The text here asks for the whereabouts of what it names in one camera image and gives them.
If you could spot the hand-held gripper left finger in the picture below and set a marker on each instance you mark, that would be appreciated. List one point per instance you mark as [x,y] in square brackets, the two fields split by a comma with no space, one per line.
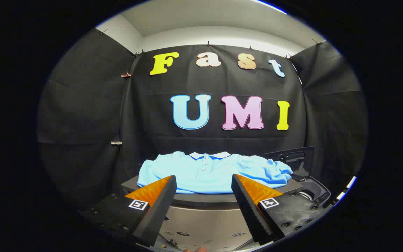
[159,210]

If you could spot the silver clip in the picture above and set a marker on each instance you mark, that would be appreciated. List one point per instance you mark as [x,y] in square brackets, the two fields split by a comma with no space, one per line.
[116,143]

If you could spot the copper clip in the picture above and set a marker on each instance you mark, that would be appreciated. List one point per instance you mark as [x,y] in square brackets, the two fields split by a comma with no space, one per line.
[126,75]

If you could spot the light blue polo shirt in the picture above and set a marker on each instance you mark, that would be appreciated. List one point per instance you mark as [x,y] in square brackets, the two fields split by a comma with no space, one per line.
[215,175]

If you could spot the dark glass washing machine lid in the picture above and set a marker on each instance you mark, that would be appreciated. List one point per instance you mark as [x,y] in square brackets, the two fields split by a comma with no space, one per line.
[292,157]

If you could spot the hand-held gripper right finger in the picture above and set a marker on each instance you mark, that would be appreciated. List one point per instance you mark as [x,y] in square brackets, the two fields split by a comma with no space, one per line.
[248,210]

